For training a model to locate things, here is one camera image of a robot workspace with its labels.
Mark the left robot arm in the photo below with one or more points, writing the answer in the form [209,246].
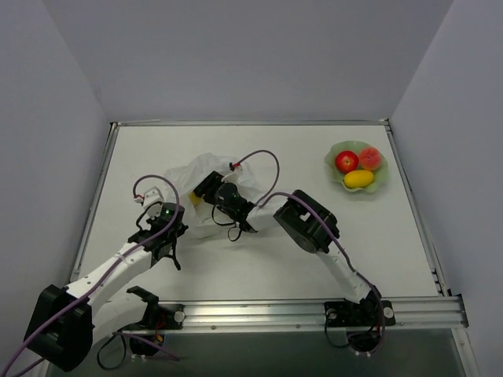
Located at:
[68,321]

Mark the yellow fake mango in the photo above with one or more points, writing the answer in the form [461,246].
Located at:
[358,179]

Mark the orange fake peach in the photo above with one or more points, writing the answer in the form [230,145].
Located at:
[370,159]

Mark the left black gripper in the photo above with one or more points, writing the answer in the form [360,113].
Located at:
[166,243]

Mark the white plastic bag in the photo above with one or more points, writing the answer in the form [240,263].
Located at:
[186,178]

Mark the pale yellow fake pear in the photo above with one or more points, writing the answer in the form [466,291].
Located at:
[195,199]

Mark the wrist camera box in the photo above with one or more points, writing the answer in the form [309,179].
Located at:
[237,169]
[151,196]

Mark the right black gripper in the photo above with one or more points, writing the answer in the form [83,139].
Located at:
[208,185]

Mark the aluminium front rail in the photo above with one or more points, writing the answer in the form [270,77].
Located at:
[308,315]

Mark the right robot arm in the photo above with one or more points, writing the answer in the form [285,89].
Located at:
[311,226]

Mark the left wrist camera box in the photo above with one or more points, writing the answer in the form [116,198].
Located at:
[151,196]

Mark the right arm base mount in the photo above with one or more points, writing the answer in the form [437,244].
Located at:
[365,324]

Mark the red fake apple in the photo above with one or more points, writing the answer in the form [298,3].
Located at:
[346,161]

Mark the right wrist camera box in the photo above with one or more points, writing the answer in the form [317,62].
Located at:
[237,169]

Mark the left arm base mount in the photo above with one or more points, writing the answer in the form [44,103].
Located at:
[157,318]

